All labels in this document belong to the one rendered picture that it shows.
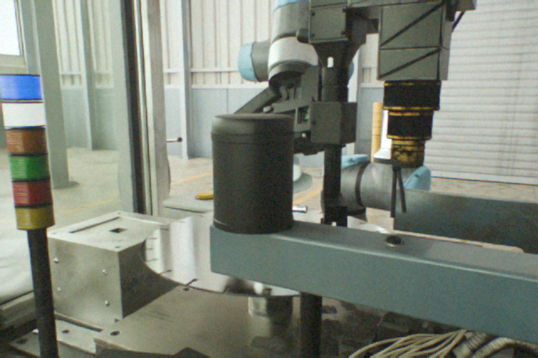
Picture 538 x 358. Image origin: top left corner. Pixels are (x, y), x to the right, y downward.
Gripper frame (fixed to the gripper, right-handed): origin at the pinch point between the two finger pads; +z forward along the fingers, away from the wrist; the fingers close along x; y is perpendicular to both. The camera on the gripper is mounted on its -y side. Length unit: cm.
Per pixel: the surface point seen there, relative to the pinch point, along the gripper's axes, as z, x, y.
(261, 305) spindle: 13.5, 0.2, -0.3
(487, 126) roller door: -267, 521, 2
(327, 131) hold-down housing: -6.0, -6.9, 11.0
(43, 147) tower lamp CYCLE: -2.7, -21.1, -20.8
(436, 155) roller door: -242, 536, -61
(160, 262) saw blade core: 10.5, -13.2, -6.1
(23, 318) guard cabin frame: 16.8, -1.6, -45.9
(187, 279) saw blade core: 12.6, -14.6, -0.6
